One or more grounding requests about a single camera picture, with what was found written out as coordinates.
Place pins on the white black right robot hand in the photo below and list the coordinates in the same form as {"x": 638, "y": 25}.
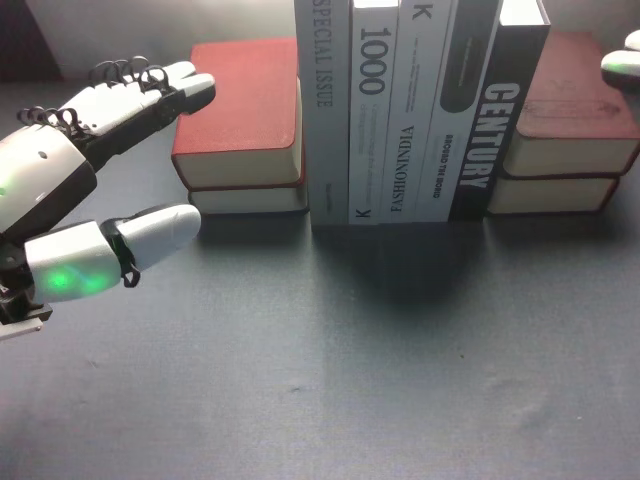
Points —
{"x": 622, "y": 62}

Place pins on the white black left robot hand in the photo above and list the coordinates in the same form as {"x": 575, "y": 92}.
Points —
{"x": 45, "y": 160}

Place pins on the red hardcover book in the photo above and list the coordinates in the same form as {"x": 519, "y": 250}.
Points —
{"x": 240, "y": 105}
{"x": 570, "y": 110}
{"x": 250, "y": 199}
{"x": 550, "y": 194}

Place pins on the black CENTURY book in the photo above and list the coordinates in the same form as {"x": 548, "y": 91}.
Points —
{"x": 492, "y": 115}

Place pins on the white book with black oval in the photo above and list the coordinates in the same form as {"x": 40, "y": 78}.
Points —
{"x": 445, "y": 150}

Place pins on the white FASHIONINDIA book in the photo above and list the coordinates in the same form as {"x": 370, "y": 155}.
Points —
{"x": 407, "y": 125}

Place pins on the white 1000 book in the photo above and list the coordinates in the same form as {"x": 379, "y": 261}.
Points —
{"x": 367, "y": 125}

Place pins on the grey SPECIAL ISSUE book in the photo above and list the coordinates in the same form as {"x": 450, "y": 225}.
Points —
{"x": 327, "y": 125}

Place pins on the grey table cloth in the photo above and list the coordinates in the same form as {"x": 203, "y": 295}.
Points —
{"x": 320, "y": 360}

